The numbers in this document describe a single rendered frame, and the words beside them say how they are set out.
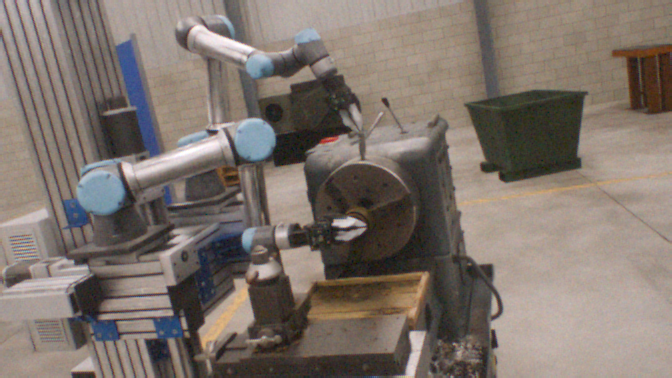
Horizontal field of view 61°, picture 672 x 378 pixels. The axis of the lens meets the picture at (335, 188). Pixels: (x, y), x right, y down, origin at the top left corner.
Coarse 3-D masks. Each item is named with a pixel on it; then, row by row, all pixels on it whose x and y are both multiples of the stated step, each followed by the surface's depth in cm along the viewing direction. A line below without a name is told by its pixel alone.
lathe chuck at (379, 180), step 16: (352, 160) 178; (368, 160) 174; (384, 160) 177; (336, 176) 174; (352, 176) 172; (368, 176) 171; (384, 176) 169; (400, 176) 170; (320, 192) 176; (352, 192) 173; (368, 192) 173; (384, 192) 171; (400, 192) 169; (416, 192) 176; (320, 208) 178; (336, 208) 176; (416, 208) 172; (384, 224) 173; (400, 224) 172; (416, 224) 176; (368, 240) 176; (384, 240) 174; (400, 240) 173; (368, 256) 177; (384, 256) 176
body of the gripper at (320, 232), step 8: (296, 224) 163; (312, 224) 158; (320, 224) 156; (328, 224) 157; (296, 232) 159; (304, 232) 158; (312, 232) 156; (320, 232) 155; (328, 232) 159; (296, 240) 158; (304, 240) 160; (312, 240) 157; (320, 240) 157; (328, 240) 157; (312, 248) 157; (328, 248) 156
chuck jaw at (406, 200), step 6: (396, 198) 169; (402, 198) 166; (408, 198) 169; (378, 204) 169; (384, 204) 166; (390, 204) 167; (396, 204) 166; (402, 204) 166; (408, 204) 170; (372, 210) 165; (378, 210) 166; (384, 210) 166; (390, 210) 167; (396, 210) 167; (402, 210) 166; (372, 216) 165; (378, 216) 165; (384, 216) 166; (390, 216) 166
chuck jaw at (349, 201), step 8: (328, 184) 171; (336, 184) 172; (328, 192) 171; (336, 192) 171; (344, 192) 171; (336, 200) 169; (344, 200) 168; (352, 200) 170; (360, 200) 175; (344, 208) 167
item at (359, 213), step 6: (348, 210) 166; (354, 210) 163; (360, 210) 163; (366, 210) 164; (348, 216) 160; (354, 216) 160; (360, 216) 160; (366, 216) 162; (366, 222) 161; (372, 222) 165; (342, 228) 161; (348, 228) 166; (354, 228) 168; (366, 234) 163; (354, 240) 161
